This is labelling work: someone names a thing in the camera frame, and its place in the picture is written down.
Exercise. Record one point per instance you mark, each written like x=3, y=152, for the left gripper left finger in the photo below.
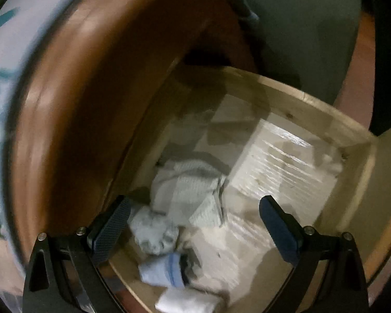
x=56, y=259

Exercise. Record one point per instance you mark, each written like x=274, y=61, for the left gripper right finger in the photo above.
x=343, y=285

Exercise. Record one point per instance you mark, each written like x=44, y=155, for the grey white underwear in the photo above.
x=153, y=232

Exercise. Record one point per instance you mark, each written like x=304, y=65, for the light blue underwear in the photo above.
x=176, y=270

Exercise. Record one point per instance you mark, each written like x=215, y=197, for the wooden drawer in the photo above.
x=321, y=166

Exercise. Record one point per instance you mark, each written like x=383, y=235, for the wooden nightstand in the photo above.
x=83, y=93

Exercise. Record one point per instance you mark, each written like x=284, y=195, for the white XINCCI shoe box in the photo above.
x=23, y=23

